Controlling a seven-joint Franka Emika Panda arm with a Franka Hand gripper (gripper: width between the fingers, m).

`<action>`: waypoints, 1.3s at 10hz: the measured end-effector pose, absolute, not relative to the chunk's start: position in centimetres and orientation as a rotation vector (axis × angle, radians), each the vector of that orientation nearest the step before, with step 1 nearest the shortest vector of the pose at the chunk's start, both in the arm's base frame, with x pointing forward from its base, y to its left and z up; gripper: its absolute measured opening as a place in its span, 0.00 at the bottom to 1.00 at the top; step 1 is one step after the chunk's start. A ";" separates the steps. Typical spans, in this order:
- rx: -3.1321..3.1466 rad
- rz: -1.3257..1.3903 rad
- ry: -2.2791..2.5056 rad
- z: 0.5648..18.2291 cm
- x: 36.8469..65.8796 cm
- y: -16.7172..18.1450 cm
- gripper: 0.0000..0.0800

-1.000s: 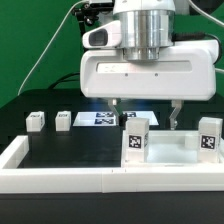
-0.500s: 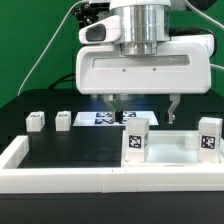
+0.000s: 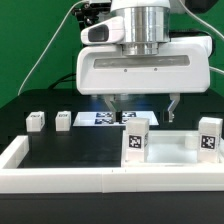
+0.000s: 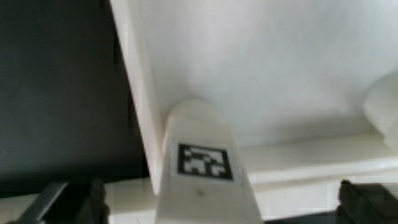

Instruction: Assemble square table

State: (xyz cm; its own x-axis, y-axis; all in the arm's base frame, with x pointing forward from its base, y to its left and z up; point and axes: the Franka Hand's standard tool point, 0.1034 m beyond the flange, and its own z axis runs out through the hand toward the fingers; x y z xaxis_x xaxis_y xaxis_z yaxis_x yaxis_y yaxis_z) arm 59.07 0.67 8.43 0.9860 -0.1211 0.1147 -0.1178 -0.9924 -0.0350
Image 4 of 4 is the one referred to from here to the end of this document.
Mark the white square table top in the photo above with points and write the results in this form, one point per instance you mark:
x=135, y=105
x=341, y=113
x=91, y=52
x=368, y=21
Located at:
x=279, y=59

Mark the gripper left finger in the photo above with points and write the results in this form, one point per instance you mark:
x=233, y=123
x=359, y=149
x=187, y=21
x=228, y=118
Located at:
x=70, y=204

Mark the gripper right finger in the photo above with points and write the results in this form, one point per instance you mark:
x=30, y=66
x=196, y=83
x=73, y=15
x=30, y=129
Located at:
x=368, y=203

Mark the white U-shaped fence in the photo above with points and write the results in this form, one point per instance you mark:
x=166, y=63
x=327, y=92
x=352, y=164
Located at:
x=290, y=197

